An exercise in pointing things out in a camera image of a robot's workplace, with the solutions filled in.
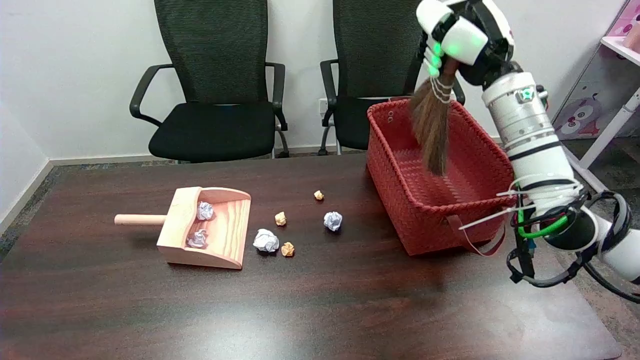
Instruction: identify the green robot cable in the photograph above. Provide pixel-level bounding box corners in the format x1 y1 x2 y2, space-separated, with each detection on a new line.
517 209 570 239

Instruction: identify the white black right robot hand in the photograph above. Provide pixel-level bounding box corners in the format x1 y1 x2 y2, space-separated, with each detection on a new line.
416 0 516 87

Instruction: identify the brown straw hand broom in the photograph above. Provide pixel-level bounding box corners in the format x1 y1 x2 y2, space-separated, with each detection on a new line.
409 57 458 177

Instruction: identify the black mesh office chair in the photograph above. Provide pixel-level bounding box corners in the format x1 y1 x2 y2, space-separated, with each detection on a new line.
319 0 467 156
129 0 291 164

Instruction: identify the white desk leg frame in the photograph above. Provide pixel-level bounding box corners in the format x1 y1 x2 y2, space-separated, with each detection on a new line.
564 87 640 193

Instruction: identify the wooden dustpan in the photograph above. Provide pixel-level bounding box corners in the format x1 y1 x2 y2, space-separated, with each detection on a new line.
114 186 252 270

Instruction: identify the pink cylindrical container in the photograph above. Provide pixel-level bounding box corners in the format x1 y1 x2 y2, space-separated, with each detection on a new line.
622 22 640 53

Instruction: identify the pink owl print shelf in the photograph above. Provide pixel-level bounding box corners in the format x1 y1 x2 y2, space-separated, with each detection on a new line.
550 0 640 142

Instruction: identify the white zip tie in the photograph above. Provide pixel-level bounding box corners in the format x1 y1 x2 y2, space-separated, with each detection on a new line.
459 201 532 231

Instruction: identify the red woven basket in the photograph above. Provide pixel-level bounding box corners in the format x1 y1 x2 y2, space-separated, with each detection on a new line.
366 96 518 258

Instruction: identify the large white paper ball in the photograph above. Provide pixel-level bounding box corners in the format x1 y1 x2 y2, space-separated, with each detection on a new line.
252 228 280 253

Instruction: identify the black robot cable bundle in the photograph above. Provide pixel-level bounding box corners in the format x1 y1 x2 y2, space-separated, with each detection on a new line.
506 190 640 304

